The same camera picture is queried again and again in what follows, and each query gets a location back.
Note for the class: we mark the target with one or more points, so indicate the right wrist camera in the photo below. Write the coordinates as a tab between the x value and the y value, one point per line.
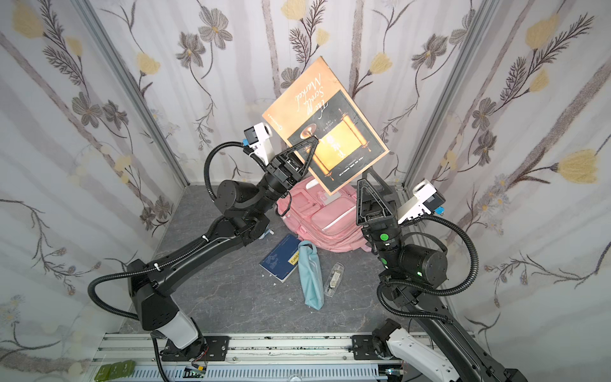
426	200

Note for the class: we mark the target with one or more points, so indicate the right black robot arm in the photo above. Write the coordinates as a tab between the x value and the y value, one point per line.
411	287

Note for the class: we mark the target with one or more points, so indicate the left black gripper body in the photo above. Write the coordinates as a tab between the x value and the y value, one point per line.
285	169

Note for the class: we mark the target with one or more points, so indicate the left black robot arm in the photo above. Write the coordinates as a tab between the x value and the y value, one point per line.
243	219

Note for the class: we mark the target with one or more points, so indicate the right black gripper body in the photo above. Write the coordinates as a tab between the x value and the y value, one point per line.
375	221

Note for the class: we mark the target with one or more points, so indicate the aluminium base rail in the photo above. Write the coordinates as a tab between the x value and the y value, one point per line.
253	349

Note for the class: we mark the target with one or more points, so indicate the white cable duct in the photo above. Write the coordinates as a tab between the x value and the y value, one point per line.
261	372

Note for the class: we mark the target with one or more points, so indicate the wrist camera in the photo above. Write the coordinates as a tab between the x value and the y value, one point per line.
258	138
426	200

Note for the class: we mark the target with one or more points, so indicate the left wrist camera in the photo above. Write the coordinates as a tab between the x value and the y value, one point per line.
258	138

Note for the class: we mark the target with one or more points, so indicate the teal pencil case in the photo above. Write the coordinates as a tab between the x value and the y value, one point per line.
309	269

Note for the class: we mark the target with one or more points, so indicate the clear plastic case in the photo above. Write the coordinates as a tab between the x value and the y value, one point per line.
334	279

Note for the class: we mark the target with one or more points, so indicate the brown and black book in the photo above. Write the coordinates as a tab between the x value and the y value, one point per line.
318	105

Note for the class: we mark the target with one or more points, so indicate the green circuit board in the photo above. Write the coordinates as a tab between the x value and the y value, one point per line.
115	371

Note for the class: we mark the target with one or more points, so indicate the light blue pencil sharpener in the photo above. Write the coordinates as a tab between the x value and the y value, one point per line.
266	233

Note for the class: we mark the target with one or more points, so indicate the blue book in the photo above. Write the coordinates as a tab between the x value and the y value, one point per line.
282	261

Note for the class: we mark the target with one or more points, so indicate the pink backpack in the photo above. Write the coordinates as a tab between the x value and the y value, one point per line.
327	221

